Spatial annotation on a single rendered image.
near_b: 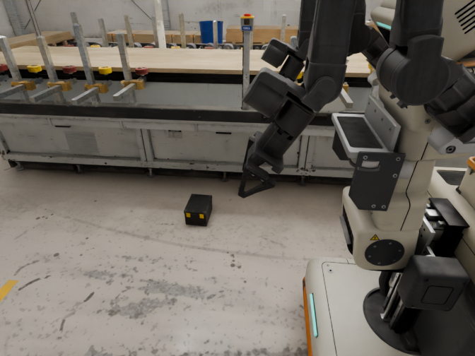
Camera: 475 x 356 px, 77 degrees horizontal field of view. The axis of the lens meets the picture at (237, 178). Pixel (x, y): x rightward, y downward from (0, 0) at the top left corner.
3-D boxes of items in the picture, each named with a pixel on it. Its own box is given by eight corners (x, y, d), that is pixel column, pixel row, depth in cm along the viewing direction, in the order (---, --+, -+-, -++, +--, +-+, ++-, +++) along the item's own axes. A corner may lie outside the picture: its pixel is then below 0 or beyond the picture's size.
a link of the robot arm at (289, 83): (341, 86, 46) (333, 73, 54) (280, 42, 44) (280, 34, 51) (294, 143, 53) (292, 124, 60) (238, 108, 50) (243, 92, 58)
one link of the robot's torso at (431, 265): (406, 251, 107) (430, 194, 94) (444, 325, 84) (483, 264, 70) (331, 244, 110) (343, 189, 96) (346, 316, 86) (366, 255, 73)
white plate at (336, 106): (345, 114, 183) (348, 97, 177) (302, 112, 185) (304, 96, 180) (345, 113, 183) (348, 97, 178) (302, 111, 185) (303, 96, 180)
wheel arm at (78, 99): (78, 107, 169) (75, 99, 167) (72, 106, 170) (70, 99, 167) (112, 85, 206) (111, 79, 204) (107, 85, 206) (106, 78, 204)
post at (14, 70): (31, 113, 205) (1, 36, 179) (26, 113, 205) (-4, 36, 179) (34, 111, 208) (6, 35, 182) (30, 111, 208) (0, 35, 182)
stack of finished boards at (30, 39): (72, 37, 851) (71, 30, 842) (13, 53, 648) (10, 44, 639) (47, 37, 855) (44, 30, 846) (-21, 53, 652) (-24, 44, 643)
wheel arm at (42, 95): (36, 104, 171) (33, 97, 169) (30, 104, 171) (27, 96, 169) (78, 83, 208) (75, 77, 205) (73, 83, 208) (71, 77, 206)
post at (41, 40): (66, 114, 203) (40, 36, 177) (61, 114, 203) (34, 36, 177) (68, 112, 206) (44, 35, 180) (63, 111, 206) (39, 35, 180)
